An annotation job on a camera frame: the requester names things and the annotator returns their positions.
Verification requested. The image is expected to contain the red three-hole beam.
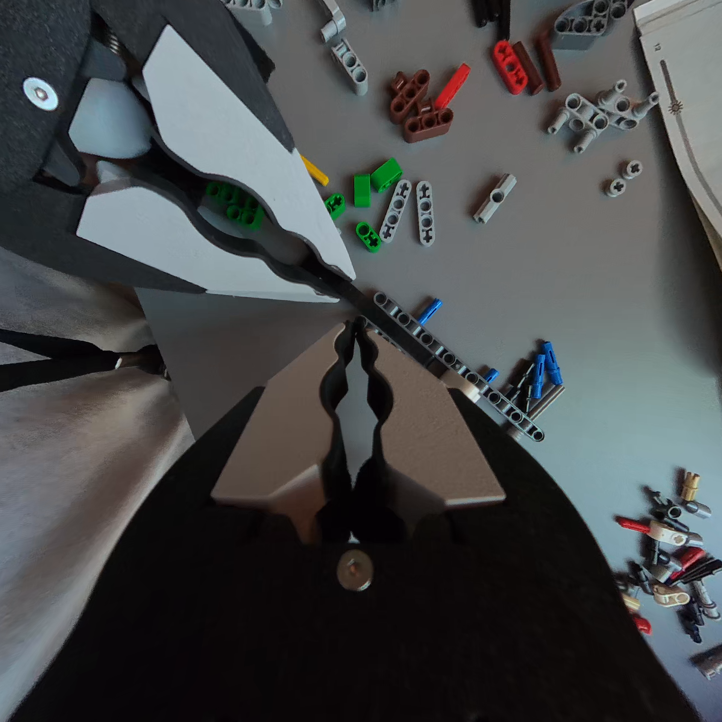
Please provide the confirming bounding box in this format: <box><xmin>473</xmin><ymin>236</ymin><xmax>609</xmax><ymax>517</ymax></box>
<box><xmin>492</xmin><ymin>39</ymin><xmax>531</xmax><ymax>95</ymax></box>

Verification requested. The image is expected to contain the light grey angled connector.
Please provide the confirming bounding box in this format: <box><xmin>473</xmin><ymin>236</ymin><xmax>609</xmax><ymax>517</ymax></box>
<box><xmin>546</xmin><ymin>93</ymin><xmax>593</xmax><ymax>136</ymax></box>
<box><xmin>598</xmin><ymin>79</ymin><xmax>660</xmax><ymax>133</ymax></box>
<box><xmin>572</xmin><ymin>115</ymin><xmax>610</xmax><ymax>154</ymax></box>

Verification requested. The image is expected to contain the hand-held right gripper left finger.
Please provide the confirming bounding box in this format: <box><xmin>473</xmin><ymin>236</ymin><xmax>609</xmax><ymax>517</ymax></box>
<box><xmin>210</xmin><ymin>317</ymin><xmax>359</xmax><ymax>546</ymax></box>

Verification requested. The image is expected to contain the light grey three-hole beam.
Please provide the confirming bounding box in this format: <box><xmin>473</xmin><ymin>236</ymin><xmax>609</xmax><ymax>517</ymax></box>
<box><xmin>330</xmin><ymin>38</ymin><xmax>369</xmax><ymax>96</ymax></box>

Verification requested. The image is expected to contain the pile of mixed small connectors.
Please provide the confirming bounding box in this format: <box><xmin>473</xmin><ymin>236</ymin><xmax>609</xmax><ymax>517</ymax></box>
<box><xmin>614</xmin><ymin>469</ymin><xmax>722</xmax><ymax>645</ymax></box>

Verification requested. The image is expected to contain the brown T-shaped beam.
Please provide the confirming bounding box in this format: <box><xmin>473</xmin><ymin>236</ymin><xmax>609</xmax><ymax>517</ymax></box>
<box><xmin>405</xmin><ymin>99</ymin><xmax>455</xmax><ymax>144</ymax></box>
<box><xmin>389</xmin><ymin>70</ymin><xmax>429</xmax><ymax>125</ymax></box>

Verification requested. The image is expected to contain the dark grey axle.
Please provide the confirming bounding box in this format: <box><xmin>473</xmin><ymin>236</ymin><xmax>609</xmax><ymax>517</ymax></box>
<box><xmin>527</xmin><ymin>385</ymin><xmax>565</xmax><ymax>422</ymax></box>

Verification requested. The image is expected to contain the instruction booklet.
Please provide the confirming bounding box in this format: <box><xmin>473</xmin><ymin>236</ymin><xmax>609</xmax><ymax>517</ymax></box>
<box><xmin>632</xmin><ymin>0</ymin><xmax>722</xmax><ymax>255</ymax></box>

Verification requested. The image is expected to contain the thin light grey liftarm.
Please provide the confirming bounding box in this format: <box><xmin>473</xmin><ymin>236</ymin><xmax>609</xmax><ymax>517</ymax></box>
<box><xmin>379</xmin><ymin>179</ymin><xmax>411</xmax><ymax>245</ymax></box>
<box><xmin>416</xmin><ymin>180</ymin><xmax>438</xmax><ymax>247</ymax></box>

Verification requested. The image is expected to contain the black grey beam assembly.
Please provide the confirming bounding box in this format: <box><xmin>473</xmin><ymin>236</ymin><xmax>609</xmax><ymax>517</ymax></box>
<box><xmin>352</xmin><ymin>289</ymin><xmax>547</xmax><ymax>443</ymax></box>

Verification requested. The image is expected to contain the light grey bent connector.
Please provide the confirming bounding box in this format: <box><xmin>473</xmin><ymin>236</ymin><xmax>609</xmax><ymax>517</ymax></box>
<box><xmin>320</xmin><ymin>0</ymin><xmax>346</xmax><ymax>43</ymax></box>

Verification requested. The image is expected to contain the thin brown beam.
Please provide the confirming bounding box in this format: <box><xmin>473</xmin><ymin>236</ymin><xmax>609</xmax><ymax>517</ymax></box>
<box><xmin>512</xmin><ymin>41</ymin><xmax>545</xmax><ymax>96</ymax></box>
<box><xmin>535</xmin><ymin>31</ymin><xmax>563</xmax><ymax>92</ymax></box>

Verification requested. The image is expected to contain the dark grey curved liftarm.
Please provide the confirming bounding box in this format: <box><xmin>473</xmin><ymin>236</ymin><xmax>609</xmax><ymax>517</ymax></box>
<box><xmin>553</xmin><ymin>0</ymin><xmax>635</xmax><ymax>36</ymax></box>

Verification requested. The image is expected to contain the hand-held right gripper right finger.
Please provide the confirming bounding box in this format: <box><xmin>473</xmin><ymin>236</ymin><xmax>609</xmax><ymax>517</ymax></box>
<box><xmin>358</xmin><ymin>317</ymin><xmax>507</xmax><ymax>539</ymax></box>

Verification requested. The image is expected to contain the thin black pin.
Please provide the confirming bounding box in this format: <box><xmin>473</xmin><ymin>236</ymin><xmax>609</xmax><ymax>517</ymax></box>
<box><xmin>508</xmin><ymin>363</ymin><xmax>537</xmax><ymax>416</ymax></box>

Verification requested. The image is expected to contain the grey axle connector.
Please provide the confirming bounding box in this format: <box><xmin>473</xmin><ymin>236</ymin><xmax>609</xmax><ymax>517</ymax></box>
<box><xmin>473</xmin><ymin>173</ymin><xmax>517</xmax><ymax>224</ymax></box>

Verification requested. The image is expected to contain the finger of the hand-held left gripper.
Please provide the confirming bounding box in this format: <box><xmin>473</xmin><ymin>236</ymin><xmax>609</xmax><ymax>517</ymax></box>
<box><xmin>75</xmin><ymin>161</ymin><xmax>355</xmax><ymax>304</ymax></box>
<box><xmin>68</xmin><ymin>25</ymin><xmax>357</xmax><ymax>284</ymax></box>

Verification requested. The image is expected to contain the red technic axle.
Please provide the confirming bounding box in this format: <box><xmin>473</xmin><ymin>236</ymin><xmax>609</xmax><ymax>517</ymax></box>
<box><xmin>433</xmin><ymin>63</ymin><xmax>472</xmax><ymax>109</ymax></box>

